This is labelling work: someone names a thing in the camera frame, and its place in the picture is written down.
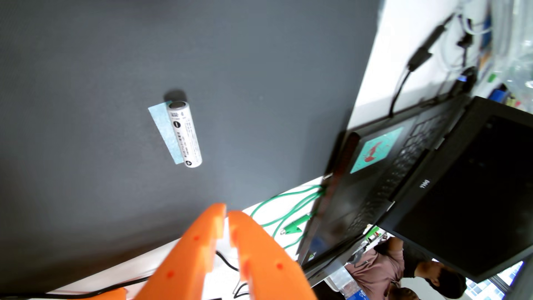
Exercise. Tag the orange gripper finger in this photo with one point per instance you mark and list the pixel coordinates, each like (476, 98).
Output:
(266, 266)
(187, 262)

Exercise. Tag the white cylindrical battery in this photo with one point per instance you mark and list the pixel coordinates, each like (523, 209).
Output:
(185, 133)

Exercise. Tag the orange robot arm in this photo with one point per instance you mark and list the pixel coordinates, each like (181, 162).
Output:
(108, 295)

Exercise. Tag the clear blue-label water bottle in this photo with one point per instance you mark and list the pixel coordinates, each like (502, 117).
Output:
(349, 285)

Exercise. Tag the person in pink shirt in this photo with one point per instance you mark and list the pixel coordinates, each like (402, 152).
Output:
(379, 268)

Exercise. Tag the light blue paper strip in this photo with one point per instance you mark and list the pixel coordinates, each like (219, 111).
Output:
(164, 125)

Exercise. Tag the dark grey table mat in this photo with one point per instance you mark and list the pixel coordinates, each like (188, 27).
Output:
(270, 104)

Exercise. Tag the person with black hair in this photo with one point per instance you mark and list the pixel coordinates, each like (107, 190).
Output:
(449, 283)

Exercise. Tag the black Dell laptop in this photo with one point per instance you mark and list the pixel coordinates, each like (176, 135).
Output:
(458, 187)

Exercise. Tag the small blue box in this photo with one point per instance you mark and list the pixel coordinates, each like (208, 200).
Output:
(497, 96)

